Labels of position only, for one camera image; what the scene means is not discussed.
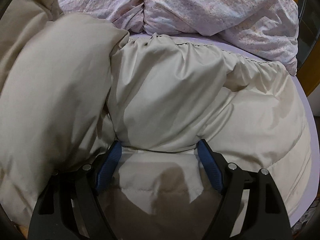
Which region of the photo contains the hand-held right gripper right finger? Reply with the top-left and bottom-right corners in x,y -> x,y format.
196,139 -> 293,240

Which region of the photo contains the dark glass door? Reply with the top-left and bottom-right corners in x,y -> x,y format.
298,0 -> 320,64

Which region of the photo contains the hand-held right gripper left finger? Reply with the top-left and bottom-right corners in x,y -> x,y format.
28,141 -> 123,240

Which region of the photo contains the beige puffer jacket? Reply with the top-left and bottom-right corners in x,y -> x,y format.
0,0 -> 313,240

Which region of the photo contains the floral pastel duvet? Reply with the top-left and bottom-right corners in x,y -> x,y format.
57,0 -> 301,77

